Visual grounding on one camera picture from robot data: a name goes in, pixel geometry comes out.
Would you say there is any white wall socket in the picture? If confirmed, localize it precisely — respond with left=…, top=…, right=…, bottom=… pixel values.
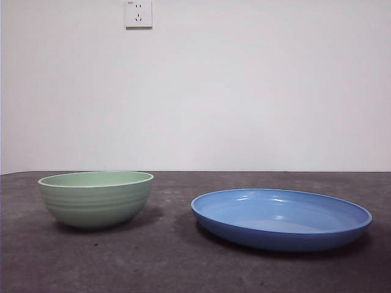
left=124, top=0, right=153, bottom=31

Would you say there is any green ribbed bowl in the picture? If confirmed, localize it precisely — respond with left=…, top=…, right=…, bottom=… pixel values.
left=37, top=170, right=155, bottom=230

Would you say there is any blue round plate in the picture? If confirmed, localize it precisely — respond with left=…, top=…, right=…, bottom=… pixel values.
left=190, top=188, right=373, bottom=253

